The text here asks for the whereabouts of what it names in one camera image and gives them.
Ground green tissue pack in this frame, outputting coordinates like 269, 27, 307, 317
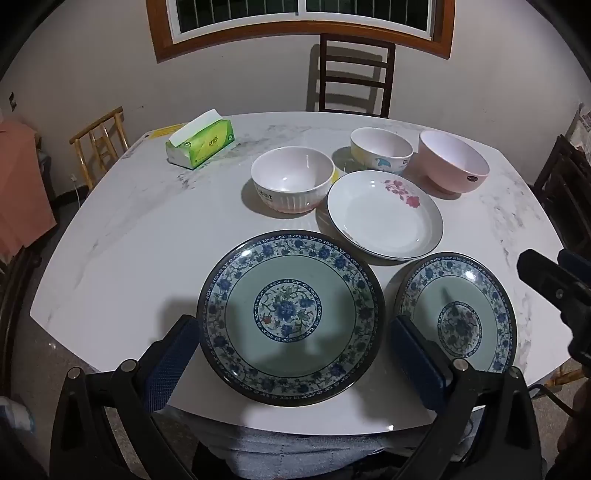
165, 109, 235, 169

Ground large blue floral plate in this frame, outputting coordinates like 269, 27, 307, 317
197, 229, 386, 408

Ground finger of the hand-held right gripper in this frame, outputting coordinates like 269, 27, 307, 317
516, 249, 591, 361
556, 249, 591, 280

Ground white plate with pink flowers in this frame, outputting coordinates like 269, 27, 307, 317
327, 170, 445, 262

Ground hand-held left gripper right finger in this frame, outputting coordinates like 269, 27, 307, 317
390, 315, 543, 480

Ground small yellow and blue bowl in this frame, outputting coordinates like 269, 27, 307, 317
349, 127, 414, 176

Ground bamboo chair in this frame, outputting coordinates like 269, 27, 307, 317
545, 364, 585, 389
69, 107, 130, 190

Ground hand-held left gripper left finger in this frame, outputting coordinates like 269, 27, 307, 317
50, 314, 204, 480

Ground white ribbed bowl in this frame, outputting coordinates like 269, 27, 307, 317
250, 146, 335, 214

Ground rectangular yellow sticker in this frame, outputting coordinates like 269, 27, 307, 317
143, 124, 185, 139

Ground small blue floral plate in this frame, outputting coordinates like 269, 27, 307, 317
394, 251, 518, 377

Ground pink bowl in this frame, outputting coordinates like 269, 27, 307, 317
418, 130, 490, 196

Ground dark curved wooden chair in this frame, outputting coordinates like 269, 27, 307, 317
0, 247, 43, 398

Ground dark slatted wooden chair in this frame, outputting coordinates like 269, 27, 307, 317
318, 33, 397, 118

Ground orange cloth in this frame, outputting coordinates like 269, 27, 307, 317
0, 115, 58, 252

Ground wooden framed window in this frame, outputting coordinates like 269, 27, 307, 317
147, 0, 455, 63

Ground pile of printed bags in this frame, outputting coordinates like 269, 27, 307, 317
573, 104, 591, 153

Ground dark carved wooden chair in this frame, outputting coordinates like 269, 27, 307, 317
531, 134, 591, 254

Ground person's grey trousers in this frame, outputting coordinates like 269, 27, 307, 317
191, 411, 481, 480

